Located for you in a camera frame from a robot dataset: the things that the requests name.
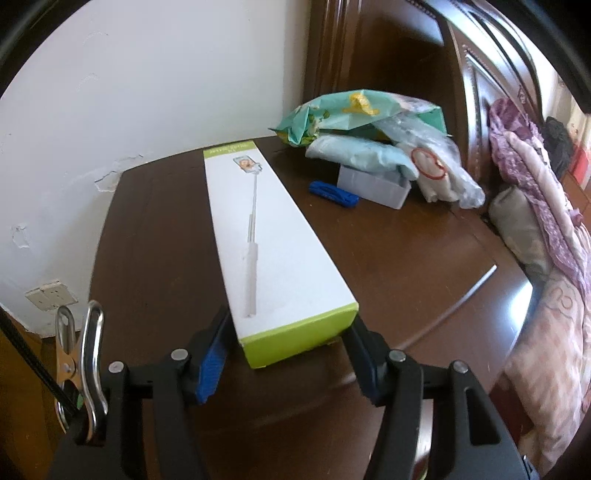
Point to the white plastic box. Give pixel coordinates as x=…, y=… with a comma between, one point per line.
x=369, y=189

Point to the mint green plastic package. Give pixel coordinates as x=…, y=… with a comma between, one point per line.
x=341, y=115

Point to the brown wooden nightstand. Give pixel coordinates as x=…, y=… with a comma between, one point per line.
x=161, y=230

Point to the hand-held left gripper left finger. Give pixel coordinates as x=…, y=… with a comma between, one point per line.
x=210, y=374

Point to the light blue face mask bundle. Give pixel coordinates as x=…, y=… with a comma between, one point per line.
x=360, y=157

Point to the silver metal clip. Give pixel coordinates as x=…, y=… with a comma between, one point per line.
x=90, y=346

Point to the white glove with red hem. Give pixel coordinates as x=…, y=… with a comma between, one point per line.
x=436, y=187

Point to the grey pillow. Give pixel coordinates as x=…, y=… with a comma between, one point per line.
x=517, y=221

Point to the pink quilt with purple lace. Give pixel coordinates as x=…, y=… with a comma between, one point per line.
x=521, y=147

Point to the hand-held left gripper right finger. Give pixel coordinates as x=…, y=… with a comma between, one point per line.
x=371, y=387

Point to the white wall socket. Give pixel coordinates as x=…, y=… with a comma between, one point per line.
x=48, y=295

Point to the long white box green ends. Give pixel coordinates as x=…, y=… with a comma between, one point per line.
x=263, y=249

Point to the brown wooden bed headboard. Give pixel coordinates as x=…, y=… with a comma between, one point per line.
x=369, y=60

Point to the dark clothing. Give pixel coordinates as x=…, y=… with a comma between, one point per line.
x=556, y=138

